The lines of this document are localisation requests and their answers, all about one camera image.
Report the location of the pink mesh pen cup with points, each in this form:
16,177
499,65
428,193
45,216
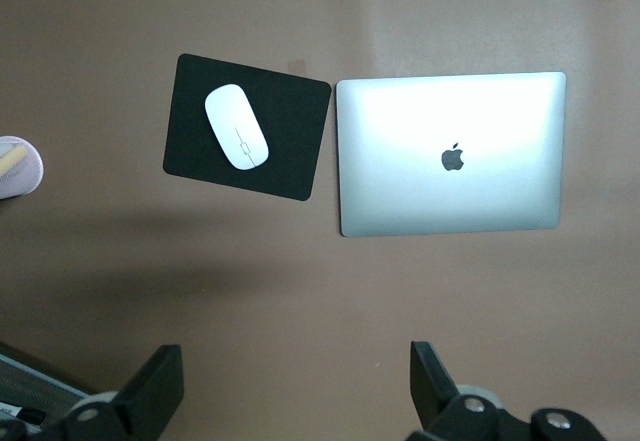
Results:
30,176

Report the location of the silver laptop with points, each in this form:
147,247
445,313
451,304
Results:
450,186

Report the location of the black mouse pad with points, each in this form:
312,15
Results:
190,161

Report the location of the white computer mouse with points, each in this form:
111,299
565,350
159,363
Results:
235,126

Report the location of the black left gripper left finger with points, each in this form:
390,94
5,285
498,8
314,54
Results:
145,396

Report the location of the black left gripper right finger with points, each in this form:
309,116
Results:
435,401

